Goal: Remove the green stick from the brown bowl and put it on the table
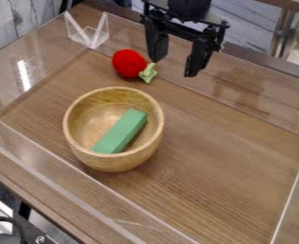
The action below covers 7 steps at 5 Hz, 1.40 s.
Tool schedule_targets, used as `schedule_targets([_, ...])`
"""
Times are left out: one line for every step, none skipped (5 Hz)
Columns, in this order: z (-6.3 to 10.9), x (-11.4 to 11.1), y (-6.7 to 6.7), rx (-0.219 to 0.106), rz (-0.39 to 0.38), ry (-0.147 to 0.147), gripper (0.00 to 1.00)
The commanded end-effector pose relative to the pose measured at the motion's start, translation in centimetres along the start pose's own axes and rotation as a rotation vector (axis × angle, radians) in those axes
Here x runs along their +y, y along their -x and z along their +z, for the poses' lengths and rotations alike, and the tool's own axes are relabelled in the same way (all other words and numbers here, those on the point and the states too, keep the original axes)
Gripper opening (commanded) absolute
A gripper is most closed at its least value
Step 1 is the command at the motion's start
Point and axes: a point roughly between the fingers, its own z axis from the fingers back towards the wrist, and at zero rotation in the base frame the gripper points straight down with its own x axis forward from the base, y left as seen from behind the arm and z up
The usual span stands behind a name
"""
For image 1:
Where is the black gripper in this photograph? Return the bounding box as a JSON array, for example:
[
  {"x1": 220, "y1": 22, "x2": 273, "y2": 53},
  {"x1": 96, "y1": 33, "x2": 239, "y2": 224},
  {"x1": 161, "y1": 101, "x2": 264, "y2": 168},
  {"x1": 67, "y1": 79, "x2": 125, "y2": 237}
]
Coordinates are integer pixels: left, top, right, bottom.
[{"x1": 141, "y1": 0, "x2": 231, "y2": 77}]

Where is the green rectangular stick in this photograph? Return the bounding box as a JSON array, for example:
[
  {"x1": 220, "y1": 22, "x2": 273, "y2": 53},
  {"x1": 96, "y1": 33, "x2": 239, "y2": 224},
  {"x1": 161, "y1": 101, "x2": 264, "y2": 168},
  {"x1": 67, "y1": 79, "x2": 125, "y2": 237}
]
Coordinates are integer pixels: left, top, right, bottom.
[{"x1": 92, "y1": 109, "x2": 148, "y2": 153}]

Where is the brown wooden bowl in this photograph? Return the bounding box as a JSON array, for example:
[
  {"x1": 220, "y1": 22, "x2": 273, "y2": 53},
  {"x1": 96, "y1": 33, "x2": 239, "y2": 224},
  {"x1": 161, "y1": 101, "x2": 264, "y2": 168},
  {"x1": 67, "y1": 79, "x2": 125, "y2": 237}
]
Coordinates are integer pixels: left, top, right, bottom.
[{"x1": 64, "y1": 87, "x2": 165, "y2": 173}]

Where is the red plush strawberry toy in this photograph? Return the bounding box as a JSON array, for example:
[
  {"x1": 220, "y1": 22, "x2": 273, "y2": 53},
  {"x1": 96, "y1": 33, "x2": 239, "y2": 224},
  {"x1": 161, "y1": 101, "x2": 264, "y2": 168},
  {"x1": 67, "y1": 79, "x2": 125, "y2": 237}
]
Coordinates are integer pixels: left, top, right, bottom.
[{"x1": 112, "y1": 50, "x2": 157, "y2": 84}]

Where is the clear acrylic corner stand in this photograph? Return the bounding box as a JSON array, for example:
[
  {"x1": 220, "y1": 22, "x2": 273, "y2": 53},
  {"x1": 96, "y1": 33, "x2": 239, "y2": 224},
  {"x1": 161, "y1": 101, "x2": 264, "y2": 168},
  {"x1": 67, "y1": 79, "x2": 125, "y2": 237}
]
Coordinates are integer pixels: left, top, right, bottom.
[{"x1": 64, "y1": 11, "x2": 109, "y2": 50}]

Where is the metal table leg frame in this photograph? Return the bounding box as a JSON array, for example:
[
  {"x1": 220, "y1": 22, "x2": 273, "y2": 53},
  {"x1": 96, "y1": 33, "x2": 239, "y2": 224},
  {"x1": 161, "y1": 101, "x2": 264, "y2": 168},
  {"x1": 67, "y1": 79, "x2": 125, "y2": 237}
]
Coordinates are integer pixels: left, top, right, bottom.
[{"x1": 271, "y1": 10, "x2": 299, "y2": 59}]

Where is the black table clamp bracket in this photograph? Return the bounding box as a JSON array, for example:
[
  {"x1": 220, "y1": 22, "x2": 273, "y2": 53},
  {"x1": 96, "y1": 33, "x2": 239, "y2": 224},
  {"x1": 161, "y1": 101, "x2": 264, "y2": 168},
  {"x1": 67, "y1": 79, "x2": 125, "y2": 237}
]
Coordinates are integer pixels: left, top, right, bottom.
[{"x1": 13, "y1": 201, "x2": 57, "y2": 244}]

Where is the black cable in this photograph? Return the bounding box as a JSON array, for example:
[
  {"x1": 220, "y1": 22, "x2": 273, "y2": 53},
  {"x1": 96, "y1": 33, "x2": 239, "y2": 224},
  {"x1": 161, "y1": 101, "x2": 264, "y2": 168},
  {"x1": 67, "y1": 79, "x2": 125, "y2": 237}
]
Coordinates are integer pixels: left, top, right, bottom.
[{"x1": 0, "y1": 215, "x2": 25, "y2": 244}]

